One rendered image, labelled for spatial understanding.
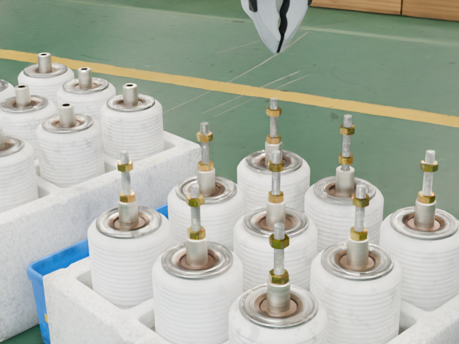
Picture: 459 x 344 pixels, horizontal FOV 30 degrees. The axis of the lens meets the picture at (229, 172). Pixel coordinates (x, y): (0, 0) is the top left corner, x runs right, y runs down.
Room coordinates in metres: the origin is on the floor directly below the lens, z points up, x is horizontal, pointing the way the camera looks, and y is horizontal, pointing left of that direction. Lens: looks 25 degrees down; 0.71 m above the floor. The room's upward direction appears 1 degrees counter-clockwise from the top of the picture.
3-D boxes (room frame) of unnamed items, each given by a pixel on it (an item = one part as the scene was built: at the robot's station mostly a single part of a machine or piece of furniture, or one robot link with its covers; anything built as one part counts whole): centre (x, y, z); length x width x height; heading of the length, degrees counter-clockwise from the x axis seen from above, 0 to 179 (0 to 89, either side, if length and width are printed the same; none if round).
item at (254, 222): (0.86, -0.05, 0.25); 0.08 x 0.08 x 0.01
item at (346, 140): (0.94, -0.14, 0.31); 0.01 x 0.01 x 0.08
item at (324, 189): (0.94, -0.14, 0.25); 0.08 x 0.08 x 0.01
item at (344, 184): (0.94, -0.14, 0.26); 0.02 x 0.02 x 0.03
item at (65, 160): (1.17, 0.24, 0.16); 0.10 x 0.10 x 0.18
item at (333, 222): (0.94, -0.14, 0.16); 0.10 x 0.10 x 0.18
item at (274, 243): (0.69, -0.04, 0.32); 0.02 x 0.02 x 0.01; 73
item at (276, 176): (0.86, -0.05, 0.30); 0.01 x 0.01 x 0.08
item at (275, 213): (0.86, -0.05, 0.26); 0.02 x 0.02 x 0.03
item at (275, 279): (0.69, -0.04, 0.29); 0.02 x 0.02 x 0.01; 73
